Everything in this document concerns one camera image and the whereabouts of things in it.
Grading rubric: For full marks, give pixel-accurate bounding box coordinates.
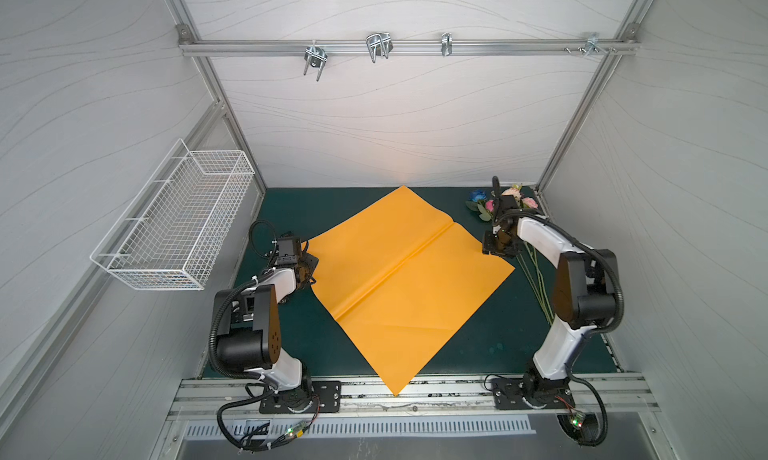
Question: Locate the white vent grille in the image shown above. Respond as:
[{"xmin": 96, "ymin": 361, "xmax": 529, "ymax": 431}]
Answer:
[{"xmin": 183, "ymin": 414, "xmax": 537, "ymax": 441}]

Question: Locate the right metal bolt clamp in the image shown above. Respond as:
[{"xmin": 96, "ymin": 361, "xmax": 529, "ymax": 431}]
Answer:
[{"xmin": 564, "ymin": 36, "xmax": 618, "ymax": 58}]

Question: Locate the left metal u-bolt clamp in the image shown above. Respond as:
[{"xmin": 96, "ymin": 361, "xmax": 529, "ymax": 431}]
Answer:
[{"xmin": 303, "ymin": 45, "xmax": 328, "ymax": 82}]

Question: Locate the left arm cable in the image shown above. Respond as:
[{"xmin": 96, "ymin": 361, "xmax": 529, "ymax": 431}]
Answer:
[{"xmin": 216, "ymin": 380, "xmax": 322, "ymax": 453}]

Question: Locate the aluminium top crossbar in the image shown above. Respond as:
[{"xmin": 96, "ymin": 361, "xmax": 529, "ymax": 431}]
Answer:
[{"xmin": 179, "ymin": 37, "xmax": 641, "ymax": 58}]

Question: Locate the white wire basket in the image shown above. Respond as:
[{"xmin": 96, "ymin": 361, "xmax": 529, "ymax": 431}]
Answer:
[{"xmin": 90, "ymin": 139, "xmax": 254, "ymax": 291}]

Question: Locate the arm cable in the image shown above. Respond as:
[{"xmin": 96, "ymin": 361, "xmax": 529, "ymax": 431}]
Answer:
[
  {"xmin": 556, "ymin": 375, "xmax": 610, "ymax": 448},
  {"xmin": 216, "ymin": 380, "xmax": 322, "ymax": 453}
]

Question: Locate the orange wrapping paper sheet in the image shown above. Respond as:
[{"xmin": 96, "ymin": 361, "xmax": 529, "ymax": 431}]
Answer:
[{"xmin": 309, "ymin": 186, "xmax": 514, "ymax": 395}]

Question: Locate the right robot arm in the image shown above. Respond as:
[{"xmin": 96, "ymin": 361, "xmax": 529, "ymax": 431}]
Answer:
[{"xmin": 482, "ymin": 210, "xmax": 624, "ymax": 408}]

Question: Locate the peach fake flower spray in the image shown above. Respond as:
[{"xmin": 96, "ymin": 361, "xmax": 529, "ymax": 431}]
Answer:
[{"xmin": 503, "ymin": 185, "xmax": 554, "ymax": 324}]

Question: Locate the blue fake rose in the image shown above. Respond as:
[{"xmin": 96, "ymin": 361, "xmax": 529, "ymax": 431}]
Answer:
[{"xmin": 465, "ymin": 190, "xmax": 488, "ymax": 212}]

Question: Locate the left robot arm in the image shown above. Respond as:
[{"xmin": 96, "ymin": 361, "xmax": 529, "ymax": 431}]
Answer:
[{"xmin": 208, "ymin": 252, "xmax": 319, "ymax": 399}]

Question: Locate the metal u-bolt clamp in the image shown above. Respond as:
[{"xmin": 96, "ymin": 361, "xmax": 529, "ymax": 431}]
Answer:
[
  {"xmin": 303, "ymin": 45, "xmax": 328, "ymax": 82},
  {"xmin": 365, "ymin": 32, "xmax": 392, "ymax": 64}
]

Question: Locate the aluminium front rail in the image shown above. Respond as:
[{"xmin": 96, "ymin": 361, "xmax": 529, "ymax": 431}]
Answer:
[{"xmin": 167, "ymin": 373, "xmax": 661, "ymax": 420}]

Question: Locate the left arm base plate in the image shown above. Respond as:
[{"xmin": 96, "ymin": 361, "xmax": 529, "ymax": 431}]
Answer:
[{"xmin": 259, "ymin": 381, "xmax": 341, "ymax": 415}]

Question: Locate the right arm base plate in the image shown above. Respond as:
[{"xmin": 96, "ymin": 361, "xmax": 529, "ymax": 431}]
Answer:
[{"xmin": 491, "ymin": 376, "xmax": 575, "ymax": 410}]

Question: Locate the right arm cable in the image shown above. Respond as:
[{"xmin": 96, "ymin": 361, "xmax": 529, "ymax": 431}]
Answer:
[{"xmin": 556, "ymin": 375, "xmax": 610, "ymax": 448}]

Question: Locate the middle metal u-bolt clamp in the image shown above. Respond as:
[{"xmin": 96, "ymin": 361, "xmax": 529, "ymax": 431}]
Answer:
[{"xmin": 365, "ymin": 32, "xmax": 392, "ymax": 64}]

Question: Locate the small metal bracket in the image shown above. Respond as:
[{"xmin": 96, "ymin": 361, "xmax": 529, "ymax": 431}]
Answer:
[{"xmin": 441, "ymin": 33, "xmax": 453, "ymax": 58}]

